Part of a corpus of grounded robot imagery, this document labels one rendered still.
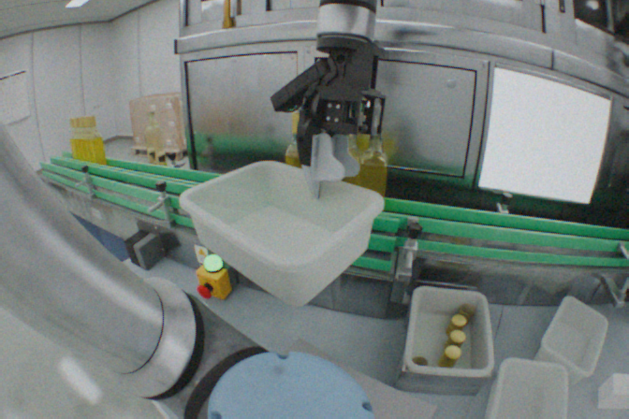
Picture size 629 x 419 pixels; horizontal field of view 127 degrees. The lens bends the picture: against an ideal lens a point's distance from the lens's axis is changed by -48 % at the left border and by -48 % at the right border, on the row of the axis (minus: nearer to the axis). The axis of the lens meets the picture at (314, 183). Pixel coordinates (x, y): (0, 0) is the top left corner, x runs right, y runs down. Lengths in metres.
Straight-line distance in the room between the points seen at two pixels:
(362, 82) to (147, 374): 0.36
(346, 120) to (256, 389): 0.29
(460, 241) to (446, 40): 0.47
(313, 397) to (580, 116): 0.85
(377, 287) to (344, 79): 0.42
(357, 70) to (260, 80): 0.56
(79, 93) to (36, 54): 1.42
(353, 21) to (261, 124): 0.61
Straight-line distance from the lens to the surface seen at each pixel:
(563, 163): 0.89
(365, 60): 0.35
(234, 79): 0.94
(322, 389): 0.22
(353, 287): 0.64
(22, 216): 0.17
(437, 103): 0.75
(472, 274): 0.73
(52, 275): 0.17
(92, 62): 6.79
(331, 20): 0.37
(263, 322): 0.69
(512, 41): 0.79
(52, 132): 6.33
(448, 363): 0.60
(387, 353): 0.65
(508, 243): 0.73
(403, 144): 0.77
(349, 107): 0.35
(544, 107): 0.82
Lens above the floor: 1.28
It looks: 24 degrees down
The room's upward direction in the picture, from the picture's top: straight up
